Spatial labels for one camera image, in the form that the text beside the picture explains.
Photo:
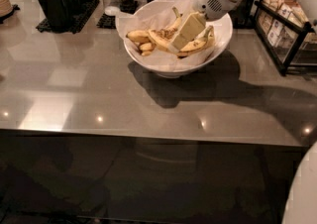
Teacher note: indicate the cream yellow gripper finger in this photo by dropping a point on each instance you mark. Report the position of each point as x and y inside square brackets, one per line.
[193, 25]

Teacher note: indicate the back left yellow banana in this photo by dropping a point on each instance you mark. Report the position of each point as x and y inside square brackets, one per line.
[142, 36]

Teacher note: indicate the front long yellow banana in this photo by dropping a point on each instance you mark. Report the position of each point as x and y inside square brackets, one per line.
[204, 42]

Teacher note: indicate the white ceramic bowl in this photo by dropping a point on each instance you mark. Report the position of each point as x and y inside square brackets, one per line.
[178, 69]

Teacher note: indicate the small banana piece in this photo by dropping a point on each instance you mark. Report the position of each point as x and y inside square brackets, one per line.
[146, 48]

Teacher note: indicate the small black rubber mat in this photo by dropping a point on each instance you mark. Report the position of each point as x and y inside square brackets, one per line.
[106, 22]

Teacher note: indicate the black rubber mat left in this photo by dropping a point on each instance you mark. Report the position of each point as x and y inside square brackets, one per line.
[76, 22]

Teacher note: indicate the stack of paper cups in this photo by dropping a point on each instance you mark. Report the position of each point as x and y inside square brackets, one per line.
[5, 7]

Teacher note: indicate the black wire condiment rack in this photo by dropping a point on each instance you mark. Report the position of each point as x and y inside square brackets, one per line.
[288, 37]

